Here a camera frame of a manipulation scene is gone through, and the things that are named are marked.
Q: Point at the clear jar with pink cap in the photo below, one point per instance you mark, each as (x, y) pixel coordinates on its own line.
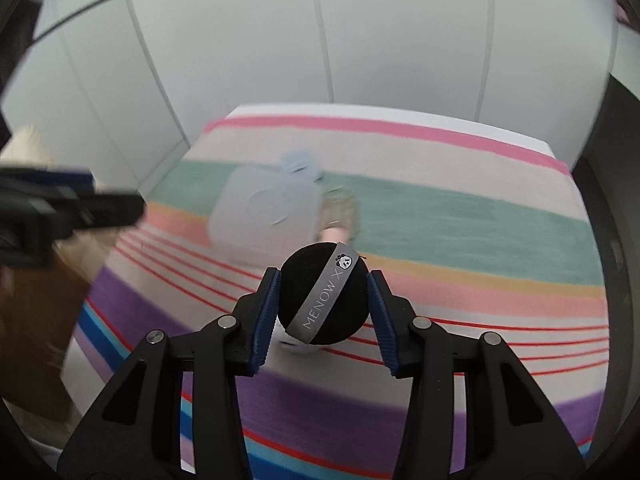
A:
(340, 215)

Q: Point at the white wardrobe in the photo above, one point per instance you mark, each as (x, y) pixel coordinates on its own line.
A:
(350, 35)

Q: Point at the cardboard box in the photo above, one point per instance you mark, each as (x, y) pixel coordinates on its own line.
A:
(35, 335)

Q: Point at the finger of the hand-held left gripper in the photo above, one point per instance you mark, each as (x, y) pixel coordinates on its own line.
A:
(100, 210)
(60, 176)

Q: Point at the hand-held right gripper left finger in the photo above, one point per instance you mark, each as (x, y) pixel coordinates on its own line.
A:
(265, 320)

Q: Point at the striped cloth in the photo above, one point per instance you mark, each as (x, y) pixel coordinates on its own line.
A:
(450, 240)

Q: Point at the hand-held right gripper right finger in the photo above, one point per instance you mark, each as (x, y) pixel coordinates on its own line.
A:
(382, 325)

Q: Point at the dark cabinet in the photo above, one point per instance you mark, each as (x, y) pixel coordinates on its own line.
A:
(15, 35)

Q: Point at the black powder puff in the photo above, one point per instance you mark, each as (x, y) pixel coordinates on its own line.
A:
(300, 270)

